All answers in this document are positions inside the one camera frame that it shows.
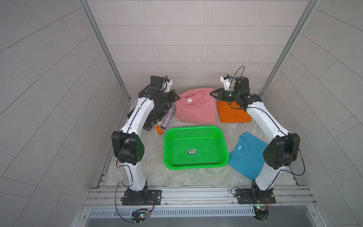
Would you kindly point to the sticker label in basket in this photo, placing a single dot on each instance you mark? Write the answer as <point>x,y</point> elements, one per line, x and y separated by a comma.
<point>192,151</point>

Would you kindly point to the circuit board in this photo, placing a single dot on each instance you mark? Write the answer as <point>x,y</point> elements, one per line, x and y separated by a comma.
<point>261,213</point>
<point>140,215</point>

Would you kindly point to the orange folded t-shirt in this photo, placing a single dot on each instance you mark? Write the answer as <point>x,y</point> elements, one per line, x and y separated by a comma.
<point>230,113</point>

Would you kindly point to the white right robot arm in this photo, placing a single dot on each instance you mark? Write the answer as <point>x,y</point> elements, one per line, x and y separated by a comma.
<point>283,146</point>

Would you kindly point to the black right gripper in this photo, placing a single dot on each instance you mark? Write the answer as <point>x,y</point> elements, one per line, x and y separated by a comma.
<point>220,94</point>

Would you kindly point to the blue t-shirt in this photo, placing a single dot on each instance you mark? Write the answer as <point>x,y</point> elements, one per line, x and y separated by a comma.
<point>247,157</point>

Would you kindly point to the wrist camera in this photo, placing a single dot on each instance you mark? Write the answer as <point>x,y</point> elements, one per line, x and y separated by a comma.
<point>162,84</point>
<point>227,81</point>

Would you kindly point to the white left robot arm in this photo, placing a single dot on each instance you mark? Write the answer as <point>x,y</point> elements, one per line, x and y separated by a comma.
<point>127,145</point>

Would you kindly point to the pink t-shirt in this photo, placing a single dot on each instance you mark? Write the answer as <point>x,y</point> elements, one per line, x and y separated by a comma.
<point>197,106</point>

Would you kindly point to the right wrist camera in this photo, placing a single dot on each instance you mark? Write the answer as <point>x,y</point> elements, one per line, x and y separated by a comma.
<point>227,81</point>

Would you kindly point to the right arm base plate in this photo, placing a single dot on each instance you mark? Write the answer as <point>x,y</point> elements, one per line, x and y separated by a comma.
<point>255,196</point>

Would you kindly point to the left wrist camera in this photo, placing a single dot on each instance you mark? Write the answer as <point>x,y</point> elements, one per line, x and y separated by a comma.
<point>162,84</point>

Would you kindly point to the left circuit board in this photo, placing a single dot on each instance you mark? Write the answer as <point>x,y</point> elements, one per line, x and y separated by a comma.
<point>140,215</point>

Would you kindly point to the right circuit board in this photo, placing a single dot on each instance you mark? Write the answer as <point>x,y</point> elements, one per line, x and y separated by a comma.
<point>261,213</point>

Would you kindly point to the orange curved wooden block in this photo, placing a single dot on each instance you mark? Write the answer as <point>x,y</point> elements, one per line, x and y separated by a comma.
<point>159,130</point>

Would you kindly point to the aluminium rail frame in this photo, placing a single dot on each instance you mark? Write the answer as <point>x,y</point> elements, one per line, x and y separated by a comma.
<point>196,201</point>

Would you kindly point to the green plastic basket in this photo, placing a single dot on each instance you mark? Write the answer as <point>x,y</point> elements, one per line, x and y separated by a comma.
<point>209,141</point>

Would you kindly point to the black ribbed hard case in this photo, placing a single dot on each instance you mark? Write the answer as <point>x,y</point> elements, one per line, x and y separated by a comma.
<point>154,116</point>

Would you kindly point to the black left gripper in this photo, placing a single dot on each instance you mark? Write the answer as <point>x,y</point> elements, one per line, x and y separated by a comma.
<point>158,114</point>

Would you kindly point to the right aluminium corner post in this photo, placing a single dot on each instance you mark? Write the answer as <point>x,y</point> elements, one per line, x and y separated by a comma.
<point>306,14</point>

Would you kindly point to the aluminium corner post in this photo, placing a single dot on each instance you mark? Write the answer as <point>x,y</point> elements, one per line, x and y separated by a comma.
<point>99,38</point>
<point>306,14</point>

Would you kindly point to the left aluminium corner post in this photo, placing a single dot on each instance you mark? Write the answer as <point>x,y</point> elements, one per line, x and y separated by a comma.
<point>99,38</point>

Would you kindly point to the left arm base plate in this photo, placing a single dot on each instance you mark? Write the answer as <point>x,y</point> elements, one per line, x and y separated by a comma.
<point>148,197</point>

